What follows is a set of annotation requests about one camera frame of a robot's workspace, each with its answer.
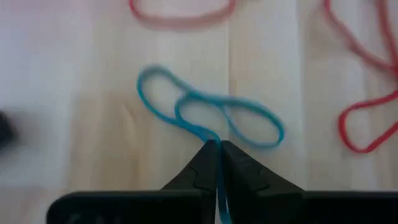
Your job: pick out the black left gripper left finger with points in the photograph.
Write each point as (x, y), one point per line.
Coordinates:
(199, 186)

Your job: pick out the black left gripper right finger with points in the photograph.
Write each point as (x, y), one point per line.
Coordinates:
(255, 193)

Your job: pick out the blue rubber band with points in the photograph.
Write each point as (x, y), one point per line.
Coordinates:
(189, 127)

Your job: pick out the red rubber band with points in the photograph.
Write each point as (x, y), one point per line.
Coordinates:
(341, 127)
(183, 22)

